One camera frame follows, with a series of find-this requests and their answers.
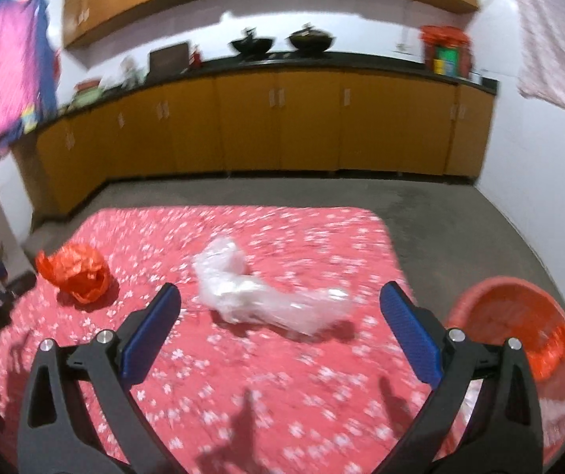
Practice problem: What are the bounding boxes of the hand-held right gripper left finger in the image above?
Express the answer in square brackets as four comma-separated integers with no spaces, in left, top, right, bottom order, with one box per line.
[17,282,182,474]

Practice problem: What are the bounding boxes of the green and yellow boxes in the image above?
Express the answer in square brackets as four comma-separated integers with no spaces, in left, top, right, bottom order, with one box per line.
[433,47,461,75]

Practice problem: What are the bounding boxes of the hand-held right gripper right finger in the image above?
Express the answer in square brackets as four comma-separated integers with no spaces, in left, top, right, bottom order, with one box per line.
[379,280,545,474]

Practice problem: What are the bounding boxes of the red plastic basin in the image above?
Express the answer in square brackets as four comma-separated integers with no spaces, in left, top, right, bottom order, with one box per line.
[443,276,565,465]

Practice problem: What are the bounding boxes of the black wok with lid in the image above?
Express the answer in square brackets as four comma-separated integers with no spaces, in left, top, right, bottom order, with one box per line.
[286,24,337,53]

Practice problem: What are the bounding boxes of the clear crumpled plastic bag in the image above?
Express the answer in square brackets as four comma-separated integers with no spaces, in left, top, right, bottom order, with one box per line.
[542,395,565,440]

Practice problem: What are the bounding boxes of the red bag on counter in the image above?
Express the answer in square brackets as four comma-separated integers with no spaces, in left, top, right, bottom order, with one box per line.
[420,24,473,77]

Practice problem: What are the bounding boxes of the hanging magenta cloth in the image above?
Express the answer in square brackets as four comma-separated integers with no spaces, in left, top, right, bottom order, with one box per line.
[0,0,61,154]

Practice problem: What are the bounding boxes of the pink floral blanket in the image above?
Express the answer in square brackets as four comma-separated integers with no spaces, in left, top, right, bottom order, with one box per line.
[0,205,466,474]

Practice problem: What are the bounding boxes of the dark cutting board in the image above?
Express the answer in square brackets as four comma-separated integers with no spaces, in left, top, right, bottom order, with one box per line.
[149,43,190,76]

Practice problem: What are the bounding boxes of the red and green bowls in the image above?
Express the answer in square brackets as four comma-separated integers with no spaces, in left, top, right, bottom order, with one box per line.
[74,78,103,107]

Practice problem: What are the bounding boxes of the yellow lower kitchen cabinets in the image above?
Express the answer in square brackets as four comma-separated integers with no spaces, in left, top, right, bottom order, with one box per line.
[33,54,501,218]

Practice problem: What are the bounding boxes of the small orange plastic bag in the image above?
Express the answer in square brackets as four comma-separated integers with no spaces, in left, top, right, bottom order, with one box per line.
[36,243,113,307]

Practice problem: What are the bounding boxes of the large orange plastic bag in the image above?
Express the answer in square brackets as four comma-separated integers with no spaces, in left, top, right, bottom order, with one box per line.
[527,326,565,381]

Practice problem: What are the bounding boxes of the open black wok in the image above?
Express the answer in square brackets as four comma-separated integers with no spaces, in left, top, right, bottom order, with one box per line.
[229,30,276,55]

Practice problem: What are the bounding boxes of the clear plastic bag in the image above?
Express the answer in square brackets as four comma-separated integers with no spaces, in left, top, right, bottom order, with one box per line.
[542,395,565,440]
[192,237,355,339]

